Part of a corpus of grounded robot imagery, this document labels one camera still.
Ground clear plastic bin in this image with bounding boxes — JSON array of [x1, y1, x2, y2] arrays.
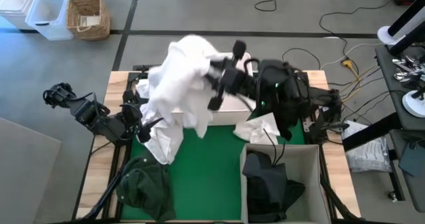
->
[[25, 0, 74, 42]]

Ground grey board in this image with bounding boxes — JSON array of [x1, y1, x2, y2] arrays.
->
[[0, 117, 62, 224]]

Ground yellow floor cable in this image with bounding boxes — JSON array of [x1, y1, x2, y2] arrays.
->
[[331, 66, 383, 105]]

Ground silver metal utensils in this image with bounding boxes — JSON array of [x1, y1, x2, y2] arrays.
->
[[391, 55, 425, 84]]

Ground white paper card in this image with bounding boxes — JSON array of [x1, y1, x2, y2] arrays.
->
[[79, 15, 101, 28]]

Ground wicker basket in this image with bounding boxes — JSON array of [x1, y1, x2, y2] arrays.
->
[[66, 0, 112, 42]]

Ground white floor cable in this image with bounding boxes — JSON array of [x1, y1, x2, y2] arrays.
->
[[320, 42, 383, 70]]

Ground dark green garment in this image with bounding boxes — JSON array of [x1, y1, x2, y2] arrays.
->
[[115, 153, 177, 223]]

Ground white stand with pole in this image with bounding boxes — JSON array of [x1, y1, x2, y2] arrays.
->
[[377, 0, 425, 57], [401, 84, 425, 119]]

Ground white perforated plastic basket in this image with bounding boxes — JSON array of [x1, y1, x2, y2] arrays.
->
[[168, 52, 257, 126]]

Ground grey fabric bin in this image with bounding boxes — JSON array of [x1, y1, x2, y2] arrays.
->
[[239, 143, 333, 224]]

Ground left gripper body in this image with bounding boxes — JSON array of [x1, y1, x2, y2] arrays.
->
[[114, 99, 143, 142]]

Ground black rig frame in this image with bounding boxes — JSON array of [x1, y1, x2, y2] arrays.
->
[[71, 63, 363, 224]]

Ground white shirt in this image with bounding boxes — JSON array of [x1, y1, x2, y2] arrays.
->
[[135, 78, 184, 166]]

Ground black side table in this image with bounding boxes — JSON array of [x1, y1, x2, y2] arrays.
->
[[374, 43, 425, 132], [388, 129, 425, 212]]

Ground white plastic bin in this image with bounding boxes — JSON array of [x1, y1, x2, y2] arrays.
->
[[0, 0, 38, 31]]

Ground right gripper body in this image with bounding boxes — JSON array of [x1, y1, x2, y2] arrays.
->
[[222, 62, 255, 97]]

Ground black garment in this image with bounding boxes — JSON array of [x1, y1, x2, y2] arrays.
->
[[241, 150, 306, 223], [254, 71, 333, 142]]

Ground large white garment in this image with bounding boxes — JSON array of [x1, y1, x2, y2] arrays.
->
[[147, 34, 233, 140]]

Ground dark grey folder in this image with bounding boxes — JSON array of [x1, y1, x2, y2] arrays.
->
[[398, 140, 425, 177]]

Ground small white cloth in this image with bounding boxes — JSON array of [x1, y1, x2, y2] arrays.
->
[[232, 112, 282, 146]]

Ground clear plastic bag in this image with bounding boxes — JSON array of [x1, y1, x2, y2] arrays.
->
[[341, 120, 393, 173]]

